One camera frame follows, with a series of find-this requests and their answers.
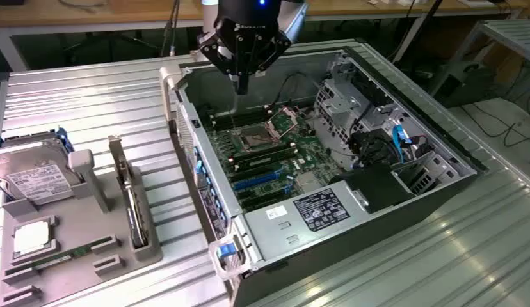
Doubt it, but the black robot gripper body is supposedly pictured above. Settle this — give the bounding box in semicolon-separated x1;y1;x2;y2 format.
214;0;283;65

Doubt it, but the green gpu card metal bracket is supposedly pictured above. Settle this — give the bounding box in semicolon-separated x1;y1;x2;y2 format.
107;134;154;249

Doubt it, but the black ram slot bank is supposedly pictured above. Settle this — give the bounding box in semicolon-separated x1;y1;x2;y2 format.
208;108;272;131

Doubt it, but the blue expansion slot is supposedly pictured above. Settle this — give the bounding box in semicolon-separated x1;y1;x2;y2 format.
232;169;278;192

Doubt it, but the black expansion slot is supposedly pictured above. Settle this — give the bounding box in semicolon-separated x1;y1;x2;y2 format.
238;187;287;205

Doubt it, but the metal socket cover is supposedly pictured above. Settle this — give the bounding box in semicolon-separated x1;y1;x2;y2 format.
264;107;300;141

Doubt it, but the metal drive cage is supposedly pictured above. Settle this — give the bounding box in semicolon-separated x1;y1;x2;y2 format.
312;52;406;161

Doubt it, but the black chair base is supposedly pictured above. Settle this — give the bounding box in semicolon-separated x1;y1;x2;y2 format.
59;30;159;63

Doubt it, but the cpu socket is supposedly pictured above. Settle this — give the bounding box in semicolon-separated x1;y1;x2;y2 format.
238;126;276;153

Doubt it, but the green motherboard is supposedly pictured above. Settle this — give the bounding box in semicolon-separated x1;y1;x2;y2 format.
203;104;350;214

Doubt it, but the installed ram stick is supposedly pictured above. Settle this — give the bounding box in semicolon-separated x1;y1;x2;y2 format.
232;150;299;172
228;143;294;162

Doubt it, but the wooden desk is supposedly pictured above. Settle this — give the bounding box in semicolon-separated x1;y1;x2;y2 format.
0;0;526;73

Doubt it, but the black box on floor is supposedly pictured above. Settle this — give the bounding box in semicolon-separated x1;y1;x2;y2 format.
435;62;503;108

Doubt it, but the black rear label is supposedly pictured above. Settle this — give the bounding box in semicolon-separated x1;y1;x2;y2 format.
198;187;227;239

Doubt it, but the white barcode sticker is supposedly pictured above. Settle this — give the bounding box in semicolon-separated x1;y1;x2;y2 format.
264;205;290;219

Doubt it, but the black power supply label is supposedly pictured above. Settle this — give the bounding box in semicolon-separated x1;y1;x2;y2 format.
292;187;348;232

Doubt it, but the metal disk bay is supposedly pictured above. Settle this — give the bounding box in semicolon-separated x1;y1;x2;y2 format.
391;150;479;196

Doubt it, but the metal slat side table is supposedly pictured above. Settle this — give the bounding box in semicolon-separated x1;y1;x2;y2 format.
427;18;530;97

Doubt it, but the hard disk blue carrier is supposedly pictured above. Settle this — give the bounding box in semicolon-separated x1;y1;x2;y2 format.
0;127;76;205

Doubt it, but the grey power supply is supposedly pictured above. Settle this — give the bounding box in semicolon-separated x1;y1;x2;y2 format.
242;180;371;264

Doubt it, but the open black pc case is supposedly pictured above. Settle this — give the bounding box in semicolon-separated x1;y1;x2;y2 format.
159;38;491;307

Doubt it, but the grey part rack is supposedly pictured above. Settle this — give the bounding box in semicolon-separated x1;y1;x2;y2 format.
0;149;164;307

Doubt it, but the silver cpu chip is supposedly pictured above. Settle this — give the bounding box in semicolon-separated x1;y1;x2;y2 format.
12;221;51;256

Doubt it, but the green ram stick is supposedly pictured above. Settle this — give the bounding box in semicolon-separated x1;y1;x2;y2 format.
11;235;111;271

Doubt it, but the black looped case cable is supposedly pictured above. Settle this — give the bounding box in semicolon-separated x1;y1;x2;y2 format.
276;72;318;104

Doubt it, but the grey case handle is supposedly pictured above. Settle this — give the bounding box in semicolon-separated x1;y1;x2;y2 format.
159;65;190;124
207;237;254;281

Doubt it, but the hanging grey cable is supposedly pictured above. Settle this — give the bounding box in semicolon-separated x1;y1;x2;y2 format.
160;0;183;57

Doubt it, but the black cable bundle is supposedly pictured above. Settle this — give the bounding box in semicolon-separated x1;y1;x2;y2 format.
348;130;398;168

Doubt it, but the blue wire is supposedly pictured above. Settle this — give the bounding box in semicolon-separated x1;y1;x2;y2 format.
392;123;414;164

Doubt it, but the black air duct block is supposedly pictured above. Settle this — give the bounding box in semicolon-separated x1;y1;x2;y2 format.
327;162;414;214

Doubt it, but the thin black disk wire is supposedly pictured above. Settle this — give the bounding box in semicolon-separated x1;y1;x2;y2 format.
0;175;14;203

